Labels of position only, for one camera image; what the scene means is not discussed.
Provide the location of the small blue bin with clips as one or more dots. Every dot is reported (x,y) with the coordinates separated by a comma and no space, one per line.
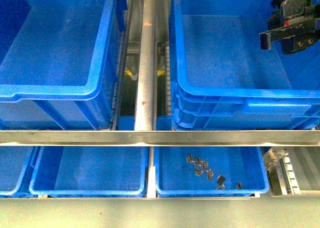
(168,184)

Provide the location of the small blue bin far-left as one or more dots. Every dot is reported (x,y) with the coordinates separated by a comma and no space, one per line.
(16,169)

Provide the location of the small blue bin left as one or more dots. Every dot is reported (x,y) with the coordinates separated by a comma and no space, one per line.
(78,172)

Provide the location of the large blue target bin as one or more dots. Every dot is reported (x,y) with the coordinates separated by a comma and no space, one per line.
(221,79)

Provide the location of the horizontal metal shelf rail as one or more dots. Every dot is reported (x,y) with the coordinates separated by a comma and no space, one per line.
(161,138)

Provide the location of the large blue middle bin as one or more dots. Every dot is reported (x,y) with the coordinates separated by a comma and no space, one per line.
(59,63)

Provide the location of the roller conveyor track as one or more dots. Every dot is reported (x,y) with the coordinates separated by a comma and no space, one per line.
(292,171)

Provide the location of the vertical metal divider rail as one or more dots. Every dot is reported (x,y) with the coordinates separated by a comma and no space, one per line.
(144,114)

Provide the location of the pile of metal clips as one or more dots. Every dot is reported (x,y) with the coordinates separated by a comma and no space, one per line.
(210,171)

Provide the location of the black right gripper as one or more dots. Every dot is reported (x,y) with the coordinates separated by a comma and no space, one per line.
(294,23)

